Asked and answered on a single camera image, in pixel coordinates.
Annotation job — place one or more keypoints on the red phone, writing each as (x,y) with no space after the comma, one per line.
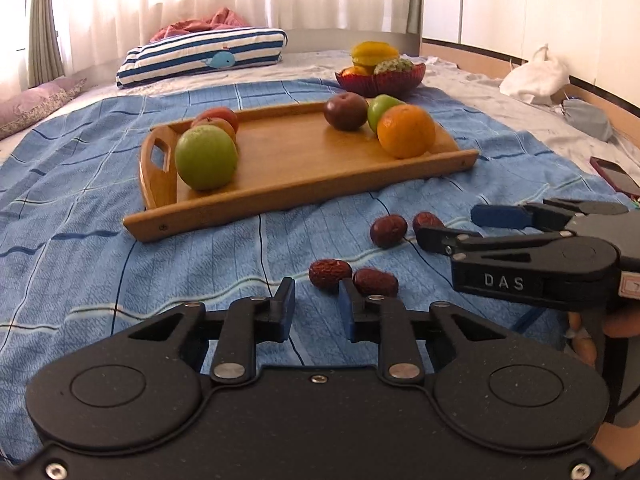
(617,175)

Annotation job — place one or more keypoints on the small orange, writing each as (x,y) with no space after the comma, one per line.
(357,70)

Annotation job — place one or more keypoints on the grey-blue cloth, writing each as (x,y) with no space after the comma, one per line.
(587,117)

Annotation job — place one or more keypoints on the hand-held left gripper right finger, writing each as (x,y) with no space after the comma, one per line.
(346,315)

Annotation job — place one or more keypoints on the yellow starfruit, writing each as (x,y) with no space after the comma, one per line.
(372,52)

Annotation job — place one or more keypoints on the large orange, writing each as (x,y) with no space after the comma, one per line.
(406,131)

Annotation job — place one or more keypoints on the person's right forearm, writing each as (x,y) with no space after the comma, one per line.
(617,440)

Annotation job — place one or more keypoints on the beige curtain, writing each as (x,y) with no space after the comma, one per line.
(45,25)

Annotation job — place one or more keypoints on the pink cloth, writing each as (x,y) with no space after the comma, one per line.
(200,25)

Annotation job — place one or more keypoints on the grey bed headboard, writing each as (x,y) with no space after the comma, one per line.
(325,40)

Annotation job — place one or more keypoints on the beige bed sheet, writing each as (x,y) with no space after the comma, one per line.
(475,85)

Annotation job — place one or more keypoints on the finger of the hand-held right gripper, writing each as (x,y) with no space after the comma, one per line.
(475,245)
(500,216)

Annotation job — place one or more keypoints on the wooden bed frame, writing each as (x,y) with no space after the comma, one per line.
(480,55)

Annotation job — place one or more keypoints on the white plastic bag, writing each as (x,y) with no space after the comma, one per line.
(537,80)

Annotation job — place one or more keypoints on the red jujube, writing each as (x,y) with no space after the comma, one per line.
(427,220)
(330,273)
(387,230)
(376,282)

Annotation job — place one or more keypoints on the striped whale pillow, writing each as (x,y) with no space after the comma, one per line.
(200,55)

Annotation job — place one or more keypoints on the blue plaid blanket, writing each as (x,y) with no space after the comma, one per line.
(75,210)

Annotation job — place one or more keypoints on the person's right hand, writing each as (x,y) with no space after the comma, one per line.
(582,337)

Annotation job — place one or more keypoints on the purple floral pillow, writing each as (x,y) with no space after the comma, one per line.
(35,105)

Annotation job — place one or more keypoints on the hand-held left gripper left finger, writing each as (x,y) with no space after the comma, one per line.
(287,320)

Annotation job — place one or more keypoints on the dark red plum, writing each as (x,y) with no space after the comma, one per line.
(345,111)

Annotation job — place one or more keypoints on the red glass bowl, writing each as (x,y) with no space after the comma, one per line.
(380,86)

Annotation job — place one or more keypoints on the white cabinet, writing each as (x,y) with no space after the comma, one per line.
(525,0)

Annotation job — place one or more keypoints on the green custard apple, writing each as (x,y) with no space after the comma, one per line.
(395,66)

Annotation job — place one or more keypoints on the wooden tray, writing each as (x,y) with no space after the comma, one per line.
(290,160)

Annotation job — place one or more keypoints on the small green apple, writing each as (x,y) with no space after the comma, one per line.
(382,107)

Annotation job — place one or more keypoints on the large green apple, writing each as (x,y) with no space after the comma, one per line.
(206,157)

